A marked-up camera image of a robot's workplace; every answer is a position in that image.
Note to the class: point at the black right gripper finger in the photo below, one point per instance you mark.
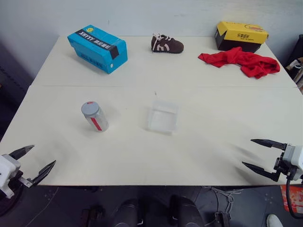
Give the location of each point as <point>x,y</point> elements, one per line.
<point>262,170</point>
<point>270,143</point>

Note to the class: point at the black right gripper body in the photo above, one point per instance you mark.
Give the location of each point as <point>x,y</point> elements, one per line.
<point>280,166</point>

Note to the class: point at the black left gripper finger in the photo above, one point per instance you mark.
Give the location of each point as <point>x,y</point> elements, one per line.
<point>21,152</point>
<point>43,171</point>

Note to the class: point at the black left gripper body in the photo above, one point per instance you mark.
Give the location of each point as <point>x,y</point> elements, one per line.
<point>16,178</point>

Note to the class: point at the grey-capped plastic bottle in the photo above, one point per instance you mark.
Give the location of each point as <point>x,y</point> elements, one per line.
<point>100,120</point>

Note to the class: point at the grey plastic jar lid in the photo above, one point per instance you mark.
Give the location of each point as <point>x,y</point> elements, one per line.
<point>90,109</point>

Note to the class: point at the clear square plastic container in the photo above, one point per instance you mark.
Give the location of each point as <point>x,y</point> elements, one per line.
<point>162,118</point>

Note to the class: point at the orange and white box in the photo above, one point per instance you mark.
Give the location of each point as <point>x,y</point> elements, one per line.
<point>292,196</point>

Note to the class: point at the white shoe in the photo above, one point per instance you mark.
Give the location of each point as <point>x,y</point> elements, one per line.
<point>274,221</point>

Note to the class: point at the red crumpled cloth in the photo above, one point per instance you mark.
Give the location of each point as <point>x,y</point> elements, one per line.
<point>248,62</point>

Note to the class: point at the dark rounded shape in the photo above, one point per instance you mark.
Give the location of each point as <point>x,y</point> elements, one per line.
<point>126,212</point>
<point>187,212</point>

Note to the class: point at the yellow and black shoe box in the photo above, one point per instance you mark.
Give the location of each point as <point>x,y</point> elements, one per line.
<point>241,35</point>

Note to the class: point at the blue cardboard shoe box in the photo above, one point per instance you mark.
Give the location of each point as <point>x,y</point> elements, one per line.
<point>94,45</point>

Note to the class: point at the brown shoe with pink laces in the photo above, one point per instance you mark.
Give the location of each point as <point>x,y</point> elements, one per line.
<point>170,45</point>

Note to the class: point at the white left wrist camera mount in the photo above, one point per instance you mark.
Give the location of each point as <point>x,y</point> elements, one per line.
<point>6,165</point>

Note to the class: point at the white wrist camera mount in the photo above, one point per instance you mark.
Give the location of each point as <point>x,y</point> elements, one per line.
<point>294,153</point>
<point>6,165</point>

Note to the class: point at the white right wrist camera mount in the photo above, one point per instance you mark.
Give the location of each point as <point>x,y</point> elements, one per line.
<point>294,153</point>

